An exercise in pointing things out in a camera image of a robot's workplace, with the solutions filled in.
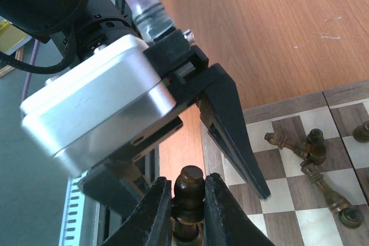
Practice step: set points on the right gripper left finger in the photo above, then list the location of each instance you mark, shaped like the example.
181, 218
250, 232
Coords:
150, 222

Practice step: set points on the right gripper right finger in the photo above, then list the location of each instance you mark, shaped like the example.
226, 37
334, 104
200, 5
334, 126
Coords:
225, 223

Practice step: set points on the lying dark chess piece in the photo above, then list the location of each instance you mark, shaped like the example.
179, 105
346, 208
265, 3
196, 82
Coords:
349, 216

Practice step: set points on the wooden chess board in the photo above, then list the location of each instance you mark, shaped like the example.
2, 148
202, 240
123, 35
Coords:
296, 213

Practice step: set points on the light blue cable duct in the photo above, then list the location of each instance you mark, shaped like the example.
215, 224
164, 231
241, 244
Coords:
80, 221

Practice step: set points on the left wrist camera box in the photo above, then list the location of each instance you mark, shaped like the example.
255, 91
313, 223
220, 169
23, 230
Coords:
111, 99

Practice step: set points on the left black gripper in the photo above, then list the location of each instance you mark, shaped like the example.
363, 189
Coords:
118, 184

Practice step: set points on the dark chess pawn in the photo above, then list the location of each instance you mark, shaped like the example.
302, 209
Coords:
188, 207

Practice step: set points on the dark chess piece cluster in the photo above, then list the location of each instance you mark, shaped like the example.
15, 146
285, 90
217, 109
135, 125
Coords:
313, 149

